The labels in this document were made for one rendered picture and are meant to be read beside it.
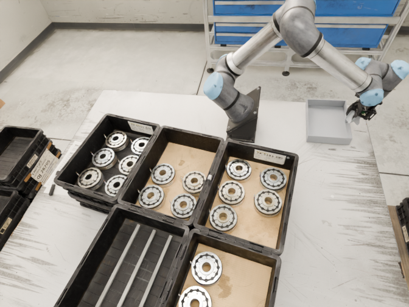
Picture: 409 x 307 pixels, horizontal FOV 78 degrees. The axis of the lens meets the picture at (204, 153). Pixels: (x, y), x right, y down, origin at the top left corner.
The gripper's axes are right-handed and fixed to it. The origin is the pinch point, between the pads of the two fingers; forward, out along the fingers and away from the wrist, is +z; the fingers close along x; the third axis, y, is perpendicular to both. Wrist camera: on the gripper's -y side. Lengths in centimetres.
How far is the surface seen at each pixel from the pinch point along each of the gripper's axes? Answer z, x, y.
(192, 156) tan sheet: 10, -75, 34
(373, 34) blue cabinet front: 15, 63, -136
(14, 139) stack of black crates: 76, -200, 4
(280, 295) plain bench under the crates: 13, -35, 83
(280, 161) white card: -4, -39, 37
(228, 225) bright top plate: 3, -57, 65
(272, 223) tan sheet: 2, -41, 62
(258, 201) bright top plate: 0, -47, 55
